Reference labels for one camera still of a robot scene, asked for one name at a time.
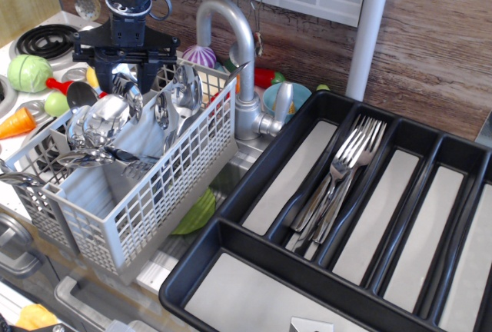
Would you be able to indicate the silver toy faucet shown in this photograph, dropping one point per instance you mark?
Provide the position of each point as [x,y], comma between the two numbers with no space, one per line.
[250,120]

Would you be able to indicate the silver fork from basket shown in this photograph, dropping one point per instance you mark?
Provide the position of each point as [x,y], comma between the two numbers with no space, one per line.
[125,87]

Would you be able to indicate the red toy pepper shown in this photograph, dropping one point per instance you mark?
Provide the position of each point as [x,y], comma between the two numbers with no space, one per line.
[265,78]

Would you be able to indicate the yellow toy bottom left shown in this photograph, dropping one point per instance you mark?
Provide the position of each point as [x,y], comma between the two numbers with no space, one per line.
[35,316]

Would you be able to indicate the black coil stove burner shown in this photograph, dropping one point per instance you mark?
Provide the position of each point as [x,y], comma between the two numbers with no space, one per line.
[46,41]

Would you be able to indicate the yellow toy lemon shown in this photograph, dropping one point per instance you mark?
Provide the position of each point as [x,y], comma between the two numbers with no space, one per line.
[91,77]

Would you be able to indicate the white metal shelf post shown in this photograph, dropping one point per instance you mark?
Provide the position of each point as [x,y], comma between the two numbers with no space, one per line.
[365,43]

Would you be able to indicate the purple toy onion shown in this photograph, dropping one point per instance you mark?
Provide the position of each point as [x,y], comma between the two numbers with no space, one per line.
[200,55]

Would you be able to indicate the silver spoon pair upright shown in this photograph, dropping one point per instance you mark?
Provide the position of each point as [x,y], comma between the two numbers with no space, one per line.
[186,99]

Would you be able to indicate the fork lying in basket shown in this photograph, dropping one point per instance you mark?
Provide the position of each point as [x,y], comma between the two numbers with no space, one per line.
[136,165]

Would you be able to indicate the green toy lettuce leaf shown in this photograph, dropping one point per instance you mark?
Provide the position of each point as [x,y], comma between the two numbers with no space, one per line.
[198,215]

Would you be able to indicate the dark round spoon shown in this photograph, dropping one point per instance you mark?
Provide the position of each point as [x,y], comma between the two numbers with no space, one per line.
[80,94]

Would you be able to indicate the silver forks in tray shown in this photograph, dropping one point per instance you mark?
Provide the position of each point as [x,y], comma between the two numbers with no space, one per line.
[357,150]

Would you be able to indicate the black cutlery tray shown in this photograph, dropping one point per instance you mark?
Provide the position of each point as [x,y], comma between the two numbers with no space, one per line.
[410,250]

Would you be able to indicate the green toy cabbage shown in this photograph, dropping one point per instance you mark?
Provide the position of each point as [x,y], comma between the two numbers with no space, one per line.
[29,73]

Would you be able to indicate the green toy apple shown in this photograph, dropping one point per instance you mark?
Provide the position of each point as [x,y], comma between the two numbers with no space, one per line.
[56,104]

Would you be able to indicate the large silver spoon bowl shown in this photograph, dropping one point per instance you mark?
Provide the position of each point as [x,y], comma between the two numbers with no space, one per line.
[97,125]

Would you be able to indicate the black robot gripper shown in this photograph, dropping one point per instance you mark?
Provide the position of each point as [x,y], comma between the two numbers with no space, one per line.
[125,38]

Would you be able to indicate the red toy handle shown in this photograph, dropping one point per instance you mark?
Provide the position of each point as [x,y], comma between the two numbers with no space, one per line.
[61,86]

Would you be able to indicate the grey plastic cutlery basket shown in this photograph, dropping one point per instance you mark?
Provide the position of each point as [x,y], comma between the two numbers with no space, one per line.
[114,220]

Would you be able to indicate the orange toy carrot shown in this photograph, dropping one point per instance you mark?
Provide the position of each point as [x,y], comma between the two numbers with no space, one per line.
[22,121]

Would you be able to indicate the blue toy cup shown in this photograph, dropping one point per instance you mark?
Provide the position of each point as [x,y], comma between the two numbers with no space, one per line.
[301,94]

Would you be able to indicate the hanging toy strainer spoon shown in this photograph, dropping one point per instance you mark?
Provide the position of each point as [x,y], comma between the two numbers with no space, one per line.
[89,10]

